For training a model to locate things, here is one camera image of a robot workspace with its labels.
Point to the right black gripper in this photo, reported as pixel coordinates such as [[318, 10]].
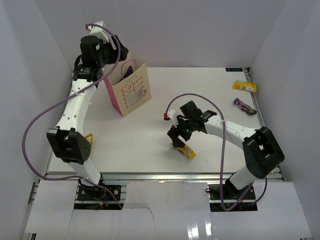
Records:
[[173, 133]]

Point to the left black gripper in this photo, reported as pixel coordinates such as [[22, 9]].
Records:
[[114, 52]]

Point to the yellow M&M packet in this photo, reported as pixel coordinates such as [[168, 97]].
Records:
[[185, 151]]

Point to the purple Krokant snack bag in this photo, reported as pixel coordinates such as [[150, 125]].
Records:
[[129, 71]]

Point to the dark snack bar edge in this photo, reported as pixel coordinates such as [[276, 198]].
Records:
[[244, 107]]

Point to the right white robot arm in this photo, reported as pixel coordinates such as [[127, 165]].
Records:
[[262, 153]]

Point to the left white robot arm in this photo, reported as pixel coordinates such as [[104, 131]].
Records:
[[66, 139]]

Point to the yellow snack packet far corner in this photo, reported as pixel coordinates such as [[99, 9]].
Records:
[[245, 86]]

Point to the yellow snack packet left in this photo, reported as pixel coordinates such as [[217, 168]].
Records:
[[89, 138]]

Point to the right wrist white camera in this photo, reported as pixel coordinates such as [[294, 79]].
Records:
[[172, 116]]

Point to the wrist white camera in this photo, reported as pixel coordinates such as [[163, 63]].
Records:
[[172, 116], [98, 32]]

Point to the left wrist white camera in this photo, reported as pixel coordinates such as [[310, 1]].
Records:
[[98, 32]]

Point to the paper bag with pink handles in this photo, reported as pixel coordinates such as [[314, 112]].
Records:
[[126, 95]]

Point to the aluminium table front rail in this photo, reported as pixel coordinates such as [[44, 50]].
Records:
[[274, 176]]

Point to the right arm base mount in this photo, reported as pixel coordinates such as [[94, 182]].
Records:
[[230, 196]]

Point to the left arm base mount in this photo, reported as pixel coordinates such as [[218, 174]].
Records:
[[95, 198]]

